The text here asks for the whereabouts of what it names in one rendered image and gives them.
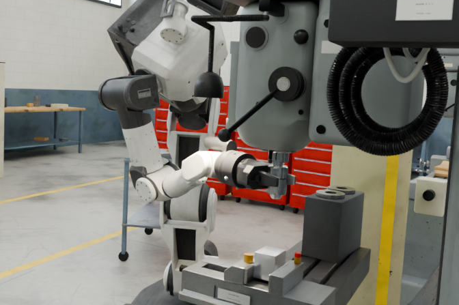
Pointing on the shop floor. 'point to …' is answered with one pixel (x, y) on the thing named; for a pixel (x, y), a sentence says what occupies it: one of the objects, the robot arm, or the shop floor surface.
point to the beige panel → (378, 217)
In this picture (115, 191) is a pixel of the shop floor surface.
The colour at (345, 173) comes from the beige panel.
